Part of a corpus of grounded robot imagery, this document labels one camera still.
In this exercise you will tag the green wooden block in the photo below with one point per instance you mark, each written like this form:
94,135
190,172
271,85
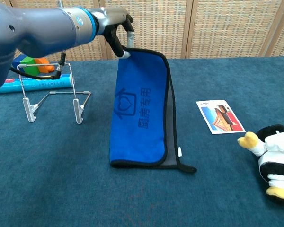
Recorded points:
32,68

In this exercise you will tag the picture card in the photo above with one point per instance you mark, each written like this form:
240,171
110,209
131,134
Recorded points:
220,117

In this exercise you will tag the teal carpet table cover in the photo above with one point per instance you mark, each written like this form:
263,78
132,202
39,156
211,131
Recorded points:
227,78

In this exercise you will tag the grey and blue cloth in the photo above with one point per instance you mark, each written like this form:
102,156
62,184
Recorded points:
139,106

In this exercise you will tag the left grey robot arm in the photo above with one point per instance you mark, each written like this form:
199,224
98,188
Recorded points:
38,28

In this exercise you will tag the penguin plush toy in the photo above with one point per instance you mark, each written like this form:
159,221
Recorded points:
274,163

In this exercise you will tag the woven wood folding screen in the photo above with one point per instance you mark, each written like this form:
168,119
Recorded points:
215,28

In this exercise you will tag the food wrap box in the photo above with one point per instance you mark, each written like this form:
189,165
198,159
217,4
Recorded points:
49,84

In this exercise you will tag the orange wooden block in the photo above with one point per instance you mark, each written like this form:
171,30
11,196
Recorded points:
46,66

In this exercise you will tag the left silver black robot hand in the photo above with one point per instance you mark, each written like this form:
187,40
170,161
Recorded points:
111,16

